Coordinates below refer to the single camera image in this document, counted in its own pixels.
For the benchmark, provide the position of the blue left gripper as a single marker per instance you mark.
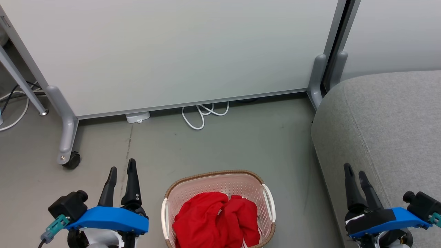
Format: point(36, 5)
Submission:
point(110, 219)

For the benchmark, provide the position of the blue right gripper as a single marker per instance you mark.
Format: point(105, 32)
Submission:
point(386, 220)

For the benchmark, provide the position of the plain red garment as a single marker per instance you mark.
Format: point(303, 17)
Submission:
point(200, 220)

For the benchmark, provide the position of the grey fabric sofa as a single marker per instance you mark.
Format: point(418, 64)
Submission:
point(386, 131)

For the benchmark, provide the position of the black caster wheel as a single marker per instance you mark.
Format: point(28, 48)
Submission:
point(73, 161)

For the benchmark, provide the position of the white power adapter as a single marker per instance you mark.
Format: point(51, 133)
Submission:
point(137, 117)

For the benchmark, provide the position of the grey partition leg with caster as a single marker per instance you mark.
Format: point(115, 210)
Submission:
point(67, 127)

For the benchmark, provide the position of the beige plastic laundry basket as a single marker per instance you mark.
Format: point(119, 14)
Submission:
point(220, 182)

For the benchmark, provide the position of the short grey partition leg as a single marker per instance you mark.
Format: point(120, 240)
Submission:
point(339, 69)

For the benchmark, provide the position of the grey metal table leg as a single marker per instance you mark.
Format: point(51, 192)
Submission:
point(20, 81)

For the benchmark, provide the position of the large white partition panel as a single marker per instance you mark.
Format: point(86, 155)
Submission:
point(179, 51)

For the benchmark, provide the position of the white partition panel dark edge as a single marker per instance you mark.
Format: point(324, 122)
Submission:
point(396, 34)

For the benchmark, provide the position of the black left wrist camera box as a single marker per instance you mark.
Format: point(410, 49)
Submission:
point(69, 205)

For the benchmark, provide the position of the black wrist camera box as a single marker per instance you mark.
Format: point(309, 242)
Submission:
point(69, 205)
point(422, 205)

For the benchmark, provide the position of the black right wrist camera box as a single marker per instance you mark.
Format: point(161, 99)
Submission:
point(422, 205)

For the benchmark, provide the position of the teal left camera connector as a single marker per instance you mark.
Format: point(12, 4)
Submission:
point(57, 225)

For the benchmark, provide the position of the teal camera connector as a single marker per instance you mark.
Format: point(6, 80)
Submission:
point(57, 225)
point(436, 219)

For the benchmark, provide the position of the teal right camera connector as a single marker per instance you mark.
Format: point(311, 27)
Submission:
point(436, 219)

